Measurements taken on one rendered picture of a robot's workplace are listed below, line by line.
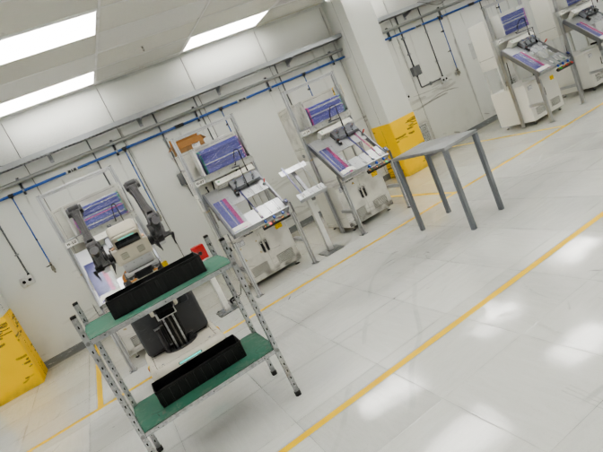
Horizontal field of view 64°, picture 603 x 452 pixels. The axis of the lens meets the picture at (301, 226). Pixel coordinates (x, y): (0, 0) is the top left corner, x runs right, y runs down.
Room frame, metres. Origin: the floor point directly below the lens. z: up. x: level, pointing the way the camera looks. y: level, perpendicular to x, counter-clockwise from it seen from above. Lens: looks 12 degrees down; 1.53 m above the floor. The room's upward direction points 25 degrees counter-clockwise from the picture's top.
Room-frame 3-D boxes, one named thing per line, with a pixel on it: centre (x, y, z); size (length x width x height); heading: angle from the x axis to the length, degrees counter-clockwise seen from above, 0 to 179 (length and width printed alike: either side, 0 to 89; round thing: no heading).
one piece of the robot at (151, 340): (3.86, 1.33, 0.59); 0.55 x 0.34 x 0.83; 110
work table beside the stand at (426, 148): (4.49, -1.45, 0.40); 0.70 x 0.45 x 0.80; 26
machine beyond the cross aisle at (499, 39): (7.48, -4.07, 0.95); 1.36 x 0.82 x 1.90; 21
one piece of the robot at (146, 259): (3.50, 1.20, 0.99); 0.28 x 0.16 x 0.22; 110
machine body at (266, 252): (5.67, 0.59, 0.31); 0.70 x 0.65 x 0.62; 111
